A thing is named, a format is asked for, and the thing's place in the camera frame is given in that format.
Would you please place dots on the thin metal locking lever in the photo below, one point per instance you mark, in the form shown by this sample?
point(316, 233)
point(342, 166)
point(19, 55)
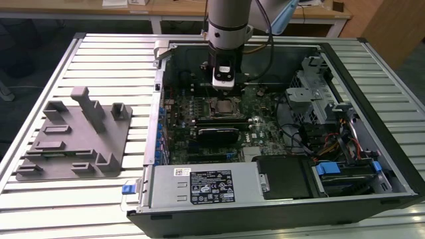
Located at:
point(207, 93)

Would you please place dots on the silver CPU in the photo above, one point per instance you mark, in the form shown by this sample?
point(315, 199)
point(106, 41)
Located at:
point(227, 106)

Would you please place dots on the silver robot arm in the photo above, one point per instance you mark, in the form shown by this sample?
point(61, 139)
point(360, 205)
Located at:
point(230, 25)

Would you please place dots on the CPU socket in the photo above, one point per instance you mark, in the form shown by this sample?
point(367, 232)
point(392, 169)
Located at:
point(210, 115)

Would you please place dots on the round coin battery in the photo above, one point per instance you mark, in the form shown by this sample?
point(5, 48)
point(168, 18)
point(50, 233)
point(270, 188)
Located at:
point(262, 93)

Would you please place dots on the green motherboard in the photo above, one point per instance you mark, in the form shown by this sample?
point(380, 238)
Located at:
point(266, 112)

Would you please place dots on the grey metal drive cage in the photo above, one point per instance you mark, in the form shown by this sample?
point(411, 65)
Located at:
point(304, 109)

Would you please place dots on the black graphics card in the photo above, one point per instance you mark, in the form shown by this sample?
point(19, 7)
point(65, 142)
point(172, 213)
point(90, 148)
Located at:
point(218, 136)

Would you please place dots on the silver chipset heatsink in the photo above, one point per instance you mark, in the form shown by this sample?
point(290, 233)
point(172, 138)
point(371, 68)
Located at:
point(252, 153)

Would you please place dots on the small black item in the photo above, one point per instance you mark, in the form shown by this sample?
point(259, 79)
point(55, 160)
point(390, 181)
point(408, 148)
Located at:
point(338, 6)

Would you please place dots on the white box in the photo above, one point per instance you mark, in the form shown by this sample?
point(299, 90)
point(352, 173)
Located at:
point(115, 3)
point(138, 2)

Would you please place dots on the black plastic shroud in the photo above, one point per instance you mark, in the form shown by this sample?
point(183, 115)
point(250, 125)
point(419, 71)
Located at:
point(286, 178)

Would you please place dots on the hard disk blue carrier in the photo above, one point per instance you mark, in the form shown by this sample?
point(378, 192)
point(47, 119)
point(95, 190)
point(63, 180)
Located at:
point(327, 169)

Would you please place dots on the wooden cabinet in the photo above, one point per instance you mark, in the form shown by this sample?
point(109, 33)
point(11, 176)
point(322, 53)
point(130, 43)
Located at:
point(392, 30)

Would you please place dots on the silver power supply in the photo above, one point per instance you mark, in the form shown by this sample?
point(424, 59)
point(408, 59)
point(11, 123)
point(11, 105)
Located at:
point(166, 184)

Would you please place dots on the grey parts rack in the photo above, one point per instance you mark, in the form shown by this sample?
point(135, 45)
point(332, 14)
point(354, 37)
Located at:
point(83, 149)

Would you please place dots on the blue drive bay clip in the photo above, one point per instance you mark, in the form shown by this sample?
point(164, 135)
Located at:
point(376, 166)

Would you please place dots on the blue case latch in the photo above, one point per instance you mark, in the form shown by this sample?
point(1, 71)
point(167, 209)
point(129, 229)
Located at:
point(129, 189)

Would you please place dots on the green RAM stick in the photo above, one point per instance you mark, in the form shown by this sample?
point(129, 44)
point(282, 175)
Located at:
point(71, 155)

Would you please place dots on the black PC case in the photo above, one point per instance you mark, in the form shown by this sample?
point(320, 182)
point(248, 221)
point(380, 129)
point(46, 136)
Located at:
point(232, 221)

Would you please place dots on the grey stand foot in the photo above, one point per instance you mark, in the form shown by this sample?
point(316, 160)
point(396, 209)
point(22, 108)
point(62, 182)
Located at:
point(7, 94)

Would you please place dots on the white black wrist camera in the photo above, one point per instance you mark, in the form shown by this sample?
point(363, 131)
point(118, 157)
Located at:
point(223, 74)

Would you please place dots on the small black side camera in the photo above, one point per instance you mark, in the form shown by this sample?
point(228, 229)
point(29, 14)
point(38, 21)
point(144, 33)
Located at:
point(206, 68)

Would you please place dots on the wooden desk white frame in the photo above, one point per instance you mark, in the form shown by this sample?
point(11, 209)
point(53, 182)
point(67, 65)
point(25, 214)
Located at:
point(83, 11)

